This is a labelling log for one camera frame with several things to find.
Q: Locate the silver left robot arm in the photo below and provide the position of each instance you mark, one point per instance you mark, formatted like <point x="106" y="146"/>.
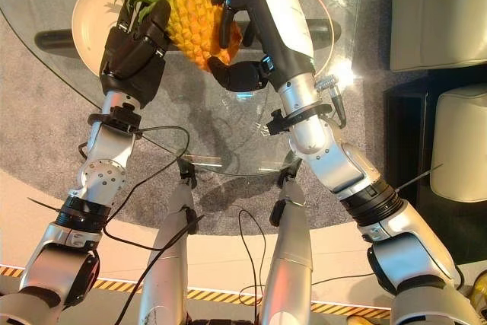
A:
<point x="100" y="176"/>

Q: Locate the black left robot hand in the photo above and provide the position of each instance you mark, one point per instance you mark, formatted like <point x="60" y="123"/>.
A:
<point x="129" y="55"/>

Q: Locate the silver robot leg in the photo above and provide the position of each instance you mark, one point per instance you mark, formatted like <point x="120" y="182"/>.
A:
<point x="171" y="245"/>
<point x="289" y="256"/>

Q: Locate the silver left robot leg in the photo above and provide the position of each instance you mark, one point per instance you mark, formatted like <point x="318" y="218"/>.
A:
<point x="171" y="245"/>

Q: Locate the black side table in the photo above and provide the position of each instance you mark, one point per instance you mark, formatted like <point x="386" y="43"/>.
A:
<point x="407" y="131"/>

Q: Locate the yellow pineapple with green crown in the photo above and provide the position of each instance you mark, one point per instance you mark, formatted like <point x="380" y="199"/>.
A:
<point x="192" y="22"/>

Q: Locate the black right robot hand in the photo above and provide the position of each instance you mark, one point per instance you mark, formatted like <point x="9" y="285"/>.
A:
<point x="283" y="51"/>

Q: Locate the cream round plate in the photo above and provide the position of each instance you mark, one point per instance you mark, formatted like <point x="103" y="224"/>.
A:
<point x="89" y="24"/>

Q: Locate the yellow object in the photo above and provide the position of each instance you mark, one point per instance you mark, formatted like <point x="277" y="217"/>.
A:
<point x="477" y="288"/>

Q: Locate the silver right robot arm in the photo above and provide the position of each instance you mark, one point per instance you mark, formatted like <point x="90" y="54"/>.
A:
<point x="342" y="165"/>

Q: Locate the silver right robot leg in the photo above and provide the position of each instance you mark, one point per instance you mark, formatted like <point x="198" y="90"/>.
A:
<point x="289" y="256"/>

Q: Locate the grey carpet rug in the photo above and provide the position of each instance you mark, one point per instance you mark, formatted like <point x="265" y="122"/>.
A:
<point x="38" y="123"/>

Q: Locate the yellow black hazard tape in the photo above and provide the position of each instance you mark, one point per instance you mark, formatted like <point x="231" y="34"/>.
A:
<point x="114" y="285"/>

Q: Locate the cream sofa seat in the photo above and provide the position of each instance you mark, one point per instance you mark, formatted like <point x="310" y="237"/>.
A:
<point x="437" y="13"/>

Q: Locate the cream cushioned stool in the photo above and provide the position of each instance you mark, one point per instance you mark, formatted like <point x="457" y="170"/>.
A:
<point x="460" y="142"/>

